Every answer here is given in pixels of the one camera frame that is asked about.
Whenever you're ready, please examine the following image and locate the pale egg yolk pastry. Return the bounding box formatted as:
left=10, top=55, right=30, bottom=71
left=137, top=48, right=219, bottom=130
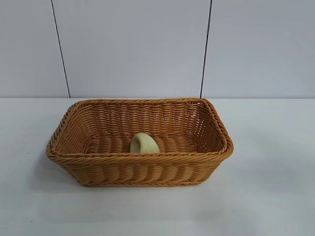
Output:
left=129, top=132, right=160, bottom=154

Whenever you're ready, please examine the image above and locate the brown woven wicker basket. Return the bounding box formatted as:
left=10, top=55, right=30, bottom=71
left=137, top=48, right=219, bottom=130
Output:
left=46, top=97, right=234, bottom=188

